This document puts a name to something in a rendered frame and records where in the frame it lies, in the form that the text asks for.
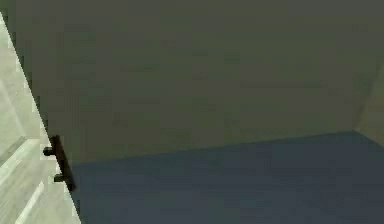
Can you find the pale grey room door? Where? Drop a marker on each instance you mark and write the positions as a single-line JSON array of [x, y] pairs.
[[20, 160]]

